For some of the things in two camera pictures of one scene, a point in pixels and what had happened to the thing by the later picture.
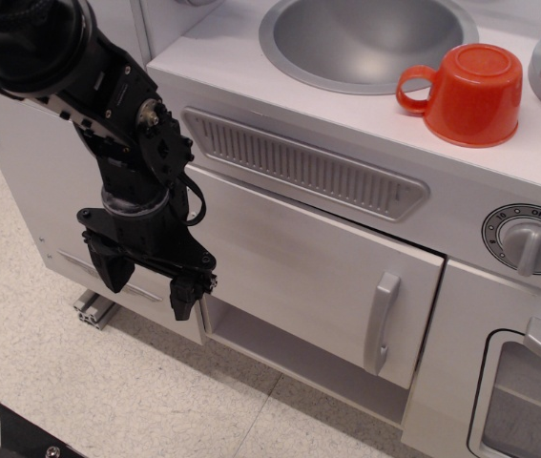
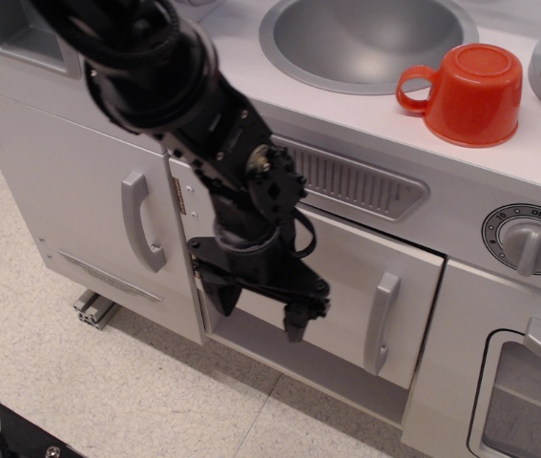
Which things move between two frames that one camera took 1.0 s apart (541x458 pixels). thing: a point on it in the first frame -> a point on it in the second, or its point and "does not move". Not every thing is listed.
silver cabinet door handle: [375, 351] does not move
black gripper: [151, 224] -> [269, 266]
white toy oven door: [480, 391] does not move
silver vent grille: [304, 168] does not move
